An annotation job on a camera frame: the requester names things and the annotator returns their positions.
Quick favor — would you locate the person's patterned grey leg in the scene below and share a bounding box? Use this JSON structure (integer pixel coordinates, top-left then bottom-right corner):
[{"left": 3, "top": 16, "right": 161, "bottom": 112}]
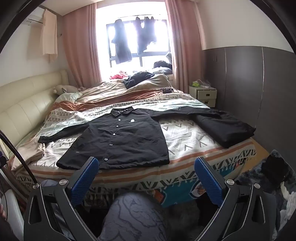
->
[{"left": 97, "top": 192, "right": 171, "bottom": 240}]

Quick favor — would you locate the left pink curtain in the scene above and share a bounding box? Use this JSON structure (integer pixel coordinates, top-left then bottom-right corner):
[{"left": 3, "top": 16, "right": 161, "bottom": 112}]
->
[{"left": 62, "top": 3, "right": 101, "bottom": 88}]

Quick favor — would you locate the beige air conditioner cover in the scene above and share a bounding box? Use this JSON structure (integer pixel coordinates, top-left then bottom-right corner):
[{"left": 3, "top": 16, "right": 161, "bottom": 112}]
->
[{"left": 40, "top": 9, "right": 58, "bottom": 63}]

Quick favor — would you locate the plush toy on bed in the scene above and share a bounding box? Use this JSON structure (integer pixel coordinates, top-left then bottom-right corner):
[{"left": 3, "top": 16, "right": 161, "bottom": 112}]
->
[{"left": 53, "top": 85, "right": 86, "bottom": 95}]

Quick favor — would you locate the dark pillow by window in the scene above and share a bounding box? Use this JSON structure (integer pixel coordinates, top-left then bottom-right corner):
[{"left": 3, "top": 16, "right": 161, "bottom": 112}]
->
[{"left": 152, "top": 52, "right": 173, "bottom": 75}]

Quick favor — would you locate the hanging dark jacket left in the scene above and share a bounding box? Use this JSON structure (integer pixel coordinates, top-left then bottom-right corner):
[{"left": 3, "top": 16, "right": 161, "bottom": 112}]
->
[{"left": 111, "top": 19, "right": 132, "bottom": 64}]

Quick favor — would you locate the hanging dark jacket right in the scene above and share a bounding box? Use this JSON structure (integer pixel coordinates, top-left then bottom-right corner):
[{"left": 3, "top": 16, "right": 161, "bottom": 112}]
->
[{"left": 134, "top": 16, "right": 157, "bottom": 55}]

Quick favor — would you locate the black cable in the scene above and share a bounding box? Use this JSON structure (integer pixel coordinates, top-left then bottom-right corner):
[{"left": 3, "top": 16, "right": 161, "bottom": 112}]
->
[{"left": 0, "top": 129, "right": 38, "bottom": 184}]

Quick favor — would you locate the small black device on bed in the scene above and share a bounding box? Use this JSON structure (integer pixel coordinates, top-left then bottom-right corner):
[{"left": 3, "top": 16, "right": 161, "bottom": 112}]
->
[{"left": 161, "top": 87, "right": 174, "bottom": 94}]

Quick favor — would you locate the dark fluffy rug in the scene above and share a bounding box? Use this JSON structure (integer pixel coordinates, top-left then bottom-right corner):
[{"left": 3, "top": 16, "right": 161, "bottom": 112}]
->
[{"left": 235, "top": 150, "right": 295, "bottom": 240}]

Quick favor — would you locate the right pink curtain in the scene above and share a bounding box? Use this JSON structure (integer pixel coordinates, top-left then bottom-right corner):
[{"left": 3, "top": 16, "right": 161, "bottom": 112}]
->
[{"left": 165, "top": 1, "right": 204, "bottom": 93}]

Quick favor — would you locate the beige brown duvet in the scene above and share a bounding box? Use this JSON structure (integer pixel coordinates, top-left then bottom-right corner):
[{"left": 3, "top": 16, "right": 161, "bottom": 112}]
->
[{"left": 48, "top": 74, "right": 181, "bottom": 112}]

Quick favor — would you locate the pink curtain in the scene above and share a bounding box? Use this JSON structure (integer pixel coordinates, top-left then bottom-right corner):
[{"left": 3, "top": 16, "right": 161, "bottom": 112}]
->
[
  {"left": 62, "top": 3, "right": 101, "bottom": 88},
  {"left": 165, "top": 1, "right": 204, "bottom": 93}
]

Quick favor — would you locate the cream bedside nightstand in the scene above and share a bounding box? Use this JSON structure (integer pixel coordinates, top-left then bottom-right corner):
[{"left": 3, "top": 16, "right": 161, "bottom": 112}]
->
[{"left": 188, "top": 86, "right": 217, "bottom": 108}]

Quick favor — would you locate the black button-up shirt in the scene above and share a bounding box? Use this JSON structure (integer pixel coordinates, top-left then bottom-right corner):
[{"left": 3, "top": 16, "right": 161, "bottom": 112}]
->
[{"left": 38, "top": 106, "right": 209, "bottom": 170}]

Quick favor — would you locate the folded beige cloth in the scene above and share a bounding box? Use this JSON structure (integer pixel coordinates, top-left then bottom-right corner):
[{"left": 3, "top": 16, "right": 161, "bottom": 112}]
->
[{"left": 11, "top": 140, "right": 46, "bottom": 171}]

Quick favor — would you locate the green item on nightstand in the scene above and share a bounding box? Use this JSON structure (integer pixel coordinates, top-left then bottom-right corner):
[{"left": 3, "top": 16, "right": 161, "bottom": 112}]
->
[{"left": 192, "top": 80, "right": 201, "bottom": 87}]

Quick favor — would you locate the dark crumpled clothes pile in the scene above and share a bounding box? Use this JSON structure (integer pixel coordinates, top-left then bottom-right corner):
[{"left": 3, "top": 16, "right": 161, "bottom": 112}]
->
[{"left": 122, "top": 71, "right": 155, "bottom": 89}]

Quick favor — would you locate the hanging dark jacket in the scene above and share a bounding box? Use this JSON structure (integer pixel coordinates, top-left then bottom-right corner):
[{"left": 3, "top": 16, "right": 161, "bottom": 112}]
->
[
  {"left": 134, "top": 16, "right": 157, "bottom": 55},
  {"left": 111, "top": 19, "right": 132, "bottom": 64}
]

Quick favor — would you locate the red garment by window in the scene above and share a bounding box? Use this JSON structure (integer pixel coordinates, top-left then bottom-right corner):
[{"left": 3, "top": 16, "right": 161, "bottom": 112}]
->
[{"left": 109, "top": 71, "right": 128, "bottom": 79}]

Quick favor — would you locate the cream padded headboard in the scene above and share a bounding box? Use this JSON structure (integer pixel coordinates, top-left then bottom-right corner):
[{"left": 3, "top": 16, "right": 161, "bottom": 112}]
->
[{"left": 1, "top": 70, "right": 69, "bottom": 146}]

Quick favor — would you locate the folded black garment stack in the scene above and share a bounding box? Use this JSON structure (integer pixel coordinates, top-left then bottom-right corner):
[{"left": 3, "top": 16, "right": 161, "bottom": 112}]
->
[{"left": 191, "top": 109, "right": 256, "bottom": 149}]

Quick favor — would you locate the light green pillow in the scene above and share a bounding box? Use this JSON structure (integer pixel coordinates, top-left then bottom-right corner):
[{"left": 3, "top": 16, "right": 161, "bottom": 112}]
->
[{"left": 55, "top": 92, "right": 83, "bottom": 103}]

